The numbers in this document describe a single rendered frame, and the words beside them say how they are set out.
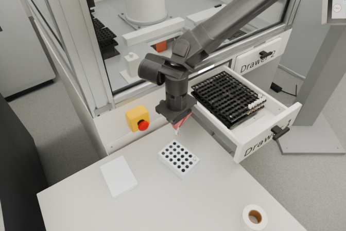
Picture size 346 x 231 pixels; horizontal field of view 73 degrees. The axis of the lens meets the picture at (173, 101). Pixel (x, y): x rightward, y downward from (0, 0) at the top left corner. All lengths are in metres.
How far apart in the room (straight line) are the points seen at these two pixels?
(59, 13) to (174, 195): 0.60
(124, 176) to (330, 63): 1.39
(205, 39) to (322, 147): 1.65
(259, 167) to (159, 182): 1.11
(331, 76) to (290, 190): 0.79
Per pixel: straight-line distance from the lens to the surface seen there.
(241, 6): 0.56
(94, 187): 0.86
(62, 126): 2.17
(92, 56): 0.66
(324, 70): 1.77
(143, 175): 0.84
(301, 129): 2.10
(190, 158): 0.83
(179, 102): 0.58
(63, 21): 0.61
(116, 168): 0.86
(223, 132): 0.80
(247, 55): 1.09
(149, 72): 0.58
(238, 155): 0.77
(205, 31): 0.55
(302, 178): 1.89
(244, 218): 0.76
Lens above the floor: 1.50
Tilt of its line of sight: 44 degrees down
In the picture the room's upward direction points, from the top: 1 degrees counter-clockwise
